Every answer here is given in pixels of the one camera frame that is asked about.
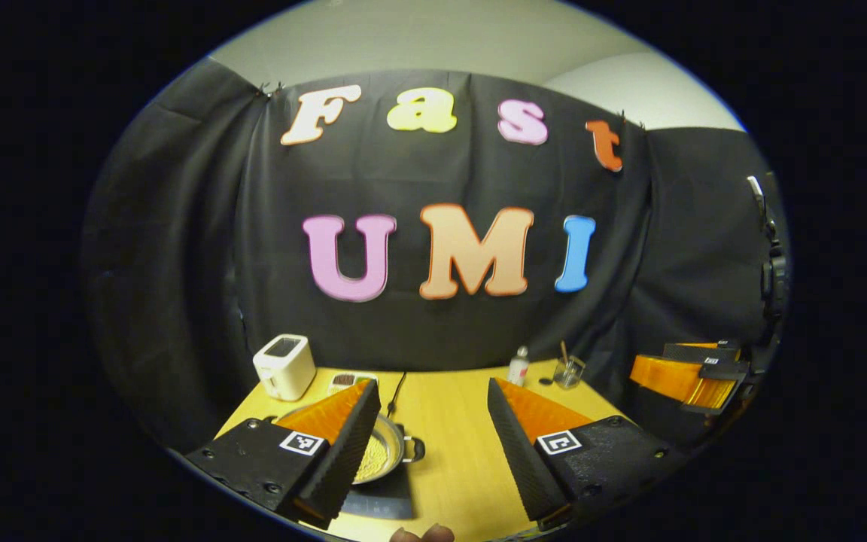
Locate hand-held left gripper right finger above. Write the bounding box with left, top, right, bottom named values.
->
left=487, top=376, right=687, bottom=531

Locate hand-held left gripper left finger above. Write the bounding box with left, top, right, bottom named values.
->
left=184, top=378, right=382, bottom=531

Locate stainless steel pot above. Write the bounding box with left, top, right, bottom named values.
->
left=272, top=402, right=427, bottom=487

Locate pile of yellow beans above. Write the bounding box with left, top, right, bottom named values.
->
left=353, top=433, right=390, bottom=483

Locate white compartment dish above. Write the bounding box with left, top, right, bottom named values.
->
left=326, top=371, right=379, bottom=397

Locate clear bottle with pink label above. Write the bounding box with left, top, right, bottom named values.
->
left=507, top=346, right=531, bottom=388

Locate clear utensil holder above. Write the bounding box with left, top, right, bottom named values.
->
left=553, top=357, right=587, bottom=391

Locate white toaster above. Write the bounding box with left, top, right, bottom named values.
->
left=252, top=333, right=318, bottom=402

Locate black power cable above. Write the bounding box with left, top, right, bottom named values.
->
left=386, top=370, right=409, bottom=420

